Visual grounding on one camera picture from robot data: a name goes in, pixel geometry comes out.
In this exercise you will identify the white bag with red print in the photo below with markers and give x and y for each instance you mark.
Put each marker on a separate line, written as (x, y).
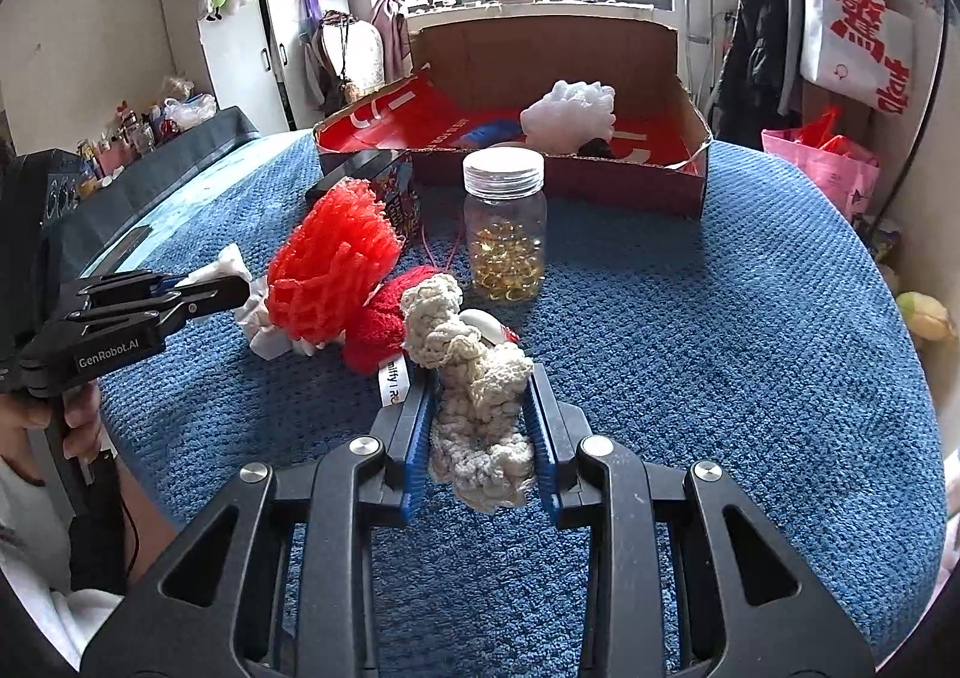
(847, 48)

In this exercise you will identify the black jacket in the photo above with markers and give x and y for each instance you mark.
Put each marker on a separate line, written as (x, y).
(750, 48)

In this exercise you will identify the clear jar with yellow capsules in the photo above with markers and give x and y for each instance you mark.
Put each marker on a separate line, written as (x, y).
(502, 243)

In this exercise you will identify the grey hooded garment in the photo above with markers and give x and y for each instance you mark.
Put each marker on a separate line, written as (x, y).
(789, 25)

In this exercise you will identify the black clothes rack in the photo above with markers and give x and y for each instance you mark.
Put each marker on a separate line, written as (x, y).
(930, 100)

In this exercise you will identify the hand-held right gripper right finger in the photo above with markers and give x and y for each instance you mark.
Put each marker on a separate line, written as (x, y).
(536, 423)

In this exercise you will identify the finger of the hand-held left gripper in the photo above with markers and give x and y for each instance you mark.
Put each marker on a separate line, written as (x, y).
(161, 283)
(217, 295)

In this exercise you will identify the white mesh bath sponge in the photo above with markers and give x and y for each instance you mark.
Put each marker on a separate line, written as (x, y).
(562, 115)

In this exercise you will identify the red plastic bag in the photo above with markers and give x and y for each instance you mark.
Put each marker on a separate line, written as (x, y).
(825, 134)

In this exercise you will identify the metal crutch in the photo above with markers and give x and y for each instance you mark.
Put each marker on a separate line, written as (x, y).
(686, 25)

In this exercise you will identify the pink shopping bag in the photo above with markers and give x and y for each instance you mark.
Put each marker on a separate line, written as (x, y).
(832, 183)

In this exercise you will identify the person's left forearm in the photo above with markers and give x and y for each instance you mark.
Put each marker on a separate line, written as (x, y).
(146, 513)

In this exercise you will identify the red fluffy sock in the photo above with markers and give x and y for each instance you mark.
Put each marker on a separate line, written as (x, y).
(375, 325)

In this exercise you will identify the cardboard box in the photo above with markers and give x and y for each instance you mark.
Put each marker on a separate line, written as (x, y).
(540, 55)

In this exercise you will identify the white tissue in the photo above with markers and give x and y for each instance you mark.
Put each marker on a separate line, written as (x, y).
(221, 269)

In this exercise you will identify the clear plastic bag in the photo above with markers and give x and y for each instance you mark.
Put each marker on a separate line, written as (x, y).
(191, 109)

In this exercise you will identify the group of small bottles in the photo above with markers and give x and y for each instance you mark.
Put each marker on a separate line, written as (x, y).
(120, 149)

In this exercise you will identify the person's left hand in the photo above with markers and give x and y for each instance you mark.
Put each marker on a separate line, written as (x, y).
(86, 423)

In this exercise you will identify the yellow green plush toy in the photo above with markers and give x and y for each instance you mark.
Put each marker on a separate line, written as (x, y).
(926, 318)

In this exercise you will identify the dark printed box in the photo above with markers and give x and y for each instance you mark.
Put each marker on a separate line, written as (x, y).
(397, 198)

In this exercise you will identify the red foam net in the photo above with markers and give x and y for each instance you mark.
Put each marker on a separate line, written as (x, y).
(322, 265)

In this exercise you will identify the cream crocheted scrunchie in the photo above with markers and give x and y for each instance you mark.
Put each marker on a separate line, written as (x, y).
(480, 378)

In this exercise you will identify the white wardrobe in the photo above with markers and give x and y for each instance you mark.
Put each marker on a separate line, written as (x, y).
(247, 63)

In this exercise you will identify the blue textured blanket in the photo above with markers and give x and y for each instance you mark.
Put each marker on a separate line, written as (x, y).
(712, 348)

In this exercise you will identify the white fluffy bunny scrunchie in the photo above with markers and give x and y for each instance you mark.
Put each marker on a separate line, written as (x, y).
(266, 333)

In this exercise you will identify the person's white clothing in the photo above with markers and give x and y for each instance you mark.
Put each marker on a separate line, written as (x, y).
(30, 543)

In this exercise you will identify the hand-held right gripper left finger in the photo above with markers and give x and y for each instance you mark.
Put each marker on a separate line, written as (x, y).
(416, 438)

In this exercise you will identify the dark grey cloth cover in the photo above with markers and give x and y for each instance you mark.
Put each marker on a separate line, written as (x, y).
(150, 190)

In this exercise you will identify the white display bust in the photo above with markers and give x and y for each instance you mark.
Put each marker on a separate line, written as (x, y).
(360, 63)

